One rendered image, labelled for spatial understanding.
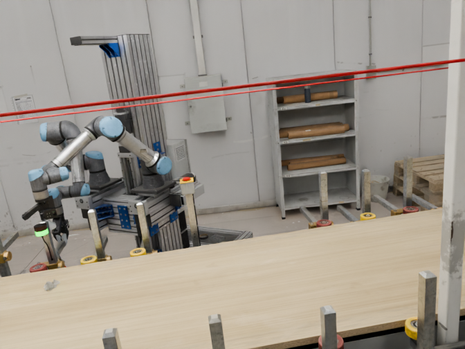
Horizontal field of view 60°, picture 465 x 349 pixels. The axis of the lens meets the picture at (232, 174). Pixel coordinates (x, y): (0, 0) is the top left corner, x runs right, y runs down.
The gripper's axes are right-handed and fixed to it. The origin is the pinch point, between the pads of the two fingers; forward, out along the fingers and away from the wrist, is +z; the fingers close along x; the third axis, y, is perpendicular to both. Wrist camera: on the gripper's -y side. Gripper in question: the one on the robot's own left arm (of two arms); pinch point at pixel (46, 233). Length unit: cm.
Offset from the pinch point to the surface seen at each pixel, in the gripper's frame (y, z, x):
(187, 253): 60, 11, -52
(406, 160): 186, -14, -78
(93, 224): 22.8, -5.0, -18.7
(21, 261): -35, 100, 221
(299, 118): 284, -3, 152
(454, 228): 113, -22, -156
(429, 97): 425, -9, 89
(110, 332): 11, -15, -130
